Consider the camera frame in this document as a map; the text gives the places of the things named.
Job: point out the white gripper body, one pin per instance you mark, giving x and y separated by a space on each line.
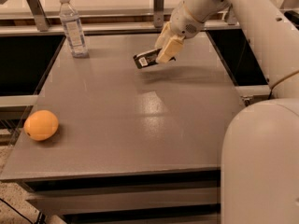
183 22

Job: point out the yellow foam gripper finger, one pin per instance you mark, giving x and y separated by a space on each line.
163 36
171 47

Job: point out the black rxbar chocolate wrapper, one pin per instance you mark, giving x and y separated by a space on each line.
147 58

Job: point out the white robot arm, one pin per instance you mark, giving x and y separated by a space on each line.
260 152

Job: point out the clear plastic water bottle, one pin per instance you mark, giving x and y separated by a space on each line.
71 23

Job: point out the orange fruit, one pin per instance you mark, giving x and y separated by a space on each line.
41 125

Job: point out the grey upper drawer front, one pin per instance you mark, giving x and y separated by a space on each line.
66 204

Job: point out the grey drawer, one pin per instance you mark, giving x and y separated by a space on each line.
204 219
66 204

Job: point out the grey lower drawer front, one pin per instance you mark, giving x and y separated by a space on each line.
204 219

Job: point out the middle metal bracket post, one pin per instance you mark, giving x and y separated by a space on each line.
158 13

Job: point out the metal bracket post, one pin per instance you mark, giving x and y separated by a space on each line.
230 17
158 13
42 23

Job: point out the right metal bracket post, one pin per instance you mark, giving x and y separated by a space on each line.
230 17

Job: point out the left metal bracket post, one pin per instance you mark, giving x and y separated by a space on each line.
42 23

